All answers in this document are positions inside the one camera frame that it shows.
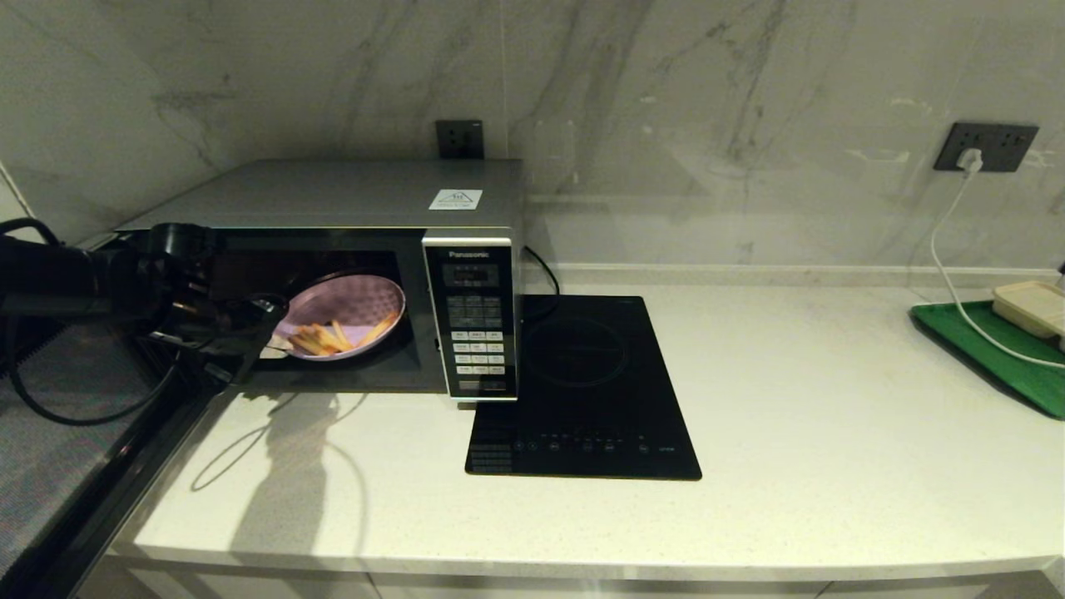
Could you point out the small black wall socket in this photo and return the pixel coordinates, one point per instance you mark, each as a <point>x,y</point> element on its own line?
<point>459,140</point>

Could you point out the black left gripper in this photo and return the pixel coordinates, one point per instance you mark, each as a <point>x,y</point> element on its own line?
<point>245,329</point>

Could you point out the purple plate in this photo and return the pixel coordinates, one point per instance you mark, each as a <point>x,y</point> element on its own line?
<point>349,299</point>

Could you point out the white power plug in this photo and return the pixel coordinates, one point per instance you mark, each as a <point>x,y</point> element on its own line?
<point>970,160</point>

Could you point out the wide black wall socket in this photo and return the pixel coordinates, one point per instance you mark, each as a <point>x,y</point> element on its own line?
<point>1003,141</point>

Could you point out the white warning sticker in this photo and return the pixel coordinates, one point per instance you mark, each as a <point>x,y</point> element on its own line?
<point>455,200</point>

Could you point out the black induction cooktop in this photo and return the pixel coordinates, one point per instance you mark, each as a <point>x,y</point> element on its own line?
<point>599,374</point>

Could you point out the silver Panasonic microwave oven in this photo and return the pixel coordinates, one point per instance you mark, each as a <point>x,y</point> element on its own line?
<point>333,195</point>

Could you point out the green tray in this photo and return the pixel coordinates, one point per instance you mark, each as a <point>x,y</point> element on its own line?
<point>998,366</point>

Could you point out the beige cabinet door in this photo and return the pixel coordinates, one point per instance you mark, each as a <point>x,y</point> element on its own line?
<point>250,584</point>
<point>932,589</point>
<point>582,589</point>

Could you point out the beige lidded container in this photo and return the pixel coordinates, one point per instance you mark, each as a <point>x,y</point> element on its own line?
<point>1032,306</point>

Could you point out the black glass microwave door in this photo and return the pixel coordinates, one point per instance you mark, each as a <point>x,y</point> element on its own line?
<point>66,482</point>

